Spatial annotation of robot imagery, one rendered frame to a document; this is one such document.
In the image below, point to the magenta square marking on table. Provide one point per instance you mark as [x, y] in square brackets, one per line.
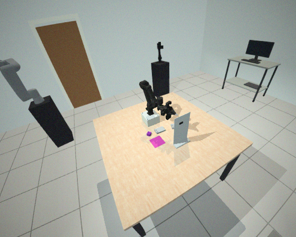
[157, 141]

